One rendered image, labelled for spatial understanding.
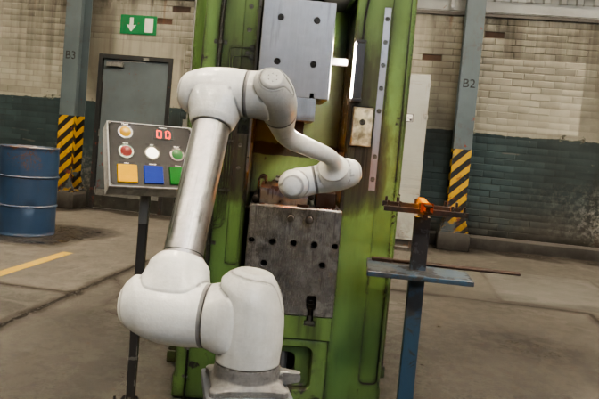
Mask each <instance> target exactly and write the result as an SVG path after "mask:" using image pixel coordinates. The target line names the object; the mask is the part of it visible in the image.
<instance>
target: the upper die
mask: <svg viewBox="0 0 599 399"><path fill-rule="evenodd" d="M297 103H298V107H297V117H296V121H303V122H304V124H311V123H313V122H315V112H316V99H309V98H299V97H297Z"/></svg>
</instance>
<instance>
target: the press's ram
mask: <svg viewBox="0 0 599 399"><path fill-rule="evenodd" d="M336 8H337V4H336V3H329V2H319V1H310V0H264V7H263V17H262V28H261V38H260V49H259V60H258V71H260V70H262V69H265V68H277V69H279V70H281V71H282V72H283V73H284V74H285V75H286V76H287V77H288V78H289V79H290V81H291V83H292V85H293V87H294V90H295V94H296V97H299V98H309V99H316V105H322V104H323V103H325V102H326V101H327V100H328V98H329V88H330V77H331V67H332V65H333V66H342V67H347V66H348V59H340V58H333V57H332V49H333V39H334V29H335V18H336Z"/></svg>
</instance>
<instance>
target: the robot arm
mask: <svg viewBox="0 0 599 399"><path fill-rule="evenodd" d="M177 100H178V102H179V105H180V107H181V108H182V109H183V110H184V111H185V112H186V113H189V119H190V122H191V124H192V130H191V133H190V137H189V142H188V145H187V149H186V153H185V160H184V164H183V167H182V172H181V177H180V181H179V185H178V189H177V193H176V200H175V204H174V207H173V211H172V216H171V219H170V223H169V227H168V234H167V238H166V241H165V246H164V249H163V251H161V252H159V253H158V254H157V255H155V256H153V257H152V258H151V259H150V262H149V264H148V265H147V266H146V268H145V269H144V271H143V273H142V274H136V275H135V276H133V277H132V278H131V279H129V280H128V281H127V282H126V284H125V285H124V287H123V288H122V290H121V291H120V293H119V298H118V304H117V312H118V317H119V321H120V322H121V323H122V324H123V325H124V326H125V327H126V328H127V329H129V330H131V331H132V332H134V333H135V334H136V335H138V336H140V337H142V338H145V339H147V340H150V341H151V342H154V343H158V344H162V345H167V346H179V347H196V348H204V349H206V350H208V351H210V352H211V353H213V354H216V356H215V363H214V364H209V365H207V366H206V370H205V372H206V373H207V374H208V375H209V383H210V390H209V397H210V398H213V399H221V398H274V399H287V398H289V390H288V389H287V388H286V387H284V385H287V384H292V383H298V382H300V372H299V371H298V370H291V369H285V368H282V367H281V365H280V356H281V352H282V346H283V330H284V307H283V297H282V293H281V290H280V287H279V285H278V283H277V281H276V279H275V277H274V275H273V274H272V273H271V272H269V271H266V270H263V269H260V268H256V267H249V266H241V267H237V268H235V269H233V270H231V271H229V272H228V273H226V274H225V275H224V276H223V277H222V279H221V282H219V283H210V276H209V275H210V270H209V267H208V266H207V264H206V262H205V261H204V260H203V255H204V251H205V247H206V242H207V238H208V233H209V226H210V221H211V217H212V212H213V208H214V204H215V199H216V195H217V187H218V183H219V178H220V174H221V169H222V165H223V161H224V156H225V152H226V144H227V140H228V135H229V134H230V133H231V132H232V131H233V130H234V128H235V126H236V125H237V123H238V122H239V120H240V118H255V119H259V120H264V121H265V123H266V124H267V126H268V128H269V129H270V131H271V133H272V134H273V136H274V138H275V139H276V140H277V141H278V142H279V143H280V144H281V145H282V146H283V147H285V148H287V149H289V150H291V151H295V152H297V153H299V154H302V155H305V156H307V157H310V158H312V159H316V160H319V161H320V162H319V163H318V164H317V165H314V166H310V167H296V168H294V169H289V170H287V171H285V172H283V173H282V174H281V175H277V176H276V179H275V181H276V182H277V183H278V186H279V190H280V192H281V194H282V195H283V196H284V197H286V198H288V199H291V200H296V199H302V198H305V197H307V196H310V195H315V194H318V193H329V192H335V191H342V190H346V189H348V188H350V187H353V186H354V185H356V184H358V183H359V181H360V180H361V178H362V169H361V166H360V164H359V163H358V162H357V161H356V160H354V159H345V158H343V157H342V156H340V155H339V154H338V153H337V152H336V151H335V150H333V149H332V148H330V147H328V146H326V145H324V144H322V143H320V142H317V141H315V140H313V139H311V138H309V137H306V136H305V135H303V134H300V133H298V132H297V131H296V130H295V129H294V127H295V121H296V117H297V107H298V103H297V97H296V94H295V90H294V87H293V85H292V83H291V81H290V79H289V78H288V77H287V76H286V75H285V74H284V73H283V72H282V71H281V70H279V69H277V68H265V69H262V70H260V71H255V70H244V69H236V68H223V67H207V68H200V69H195V70H192V71H189V72H187V73H185V74H184V75H183V76H182V77H181V79H180V80H179V83H178V86H177Z"/></svg>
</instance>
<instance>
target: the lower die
mask: <svg viewBox="0 0 599 399"><path fill-rule="evenodd" d="M279 200H280V201H281V203H278V201H279ZM260 202H261V203H269V204H280V205H291V206H297V204H307V203H308V197H305V198H302V199H288V198H286V197H284V196H283V195H282V194H281V192H280V190H279V186H278V183H277V182H276V181H275V180H272V182H269V181H267V183H266V184H265V181H263V182H262V184H261V186H260V194H259V203H260Z"/></svg>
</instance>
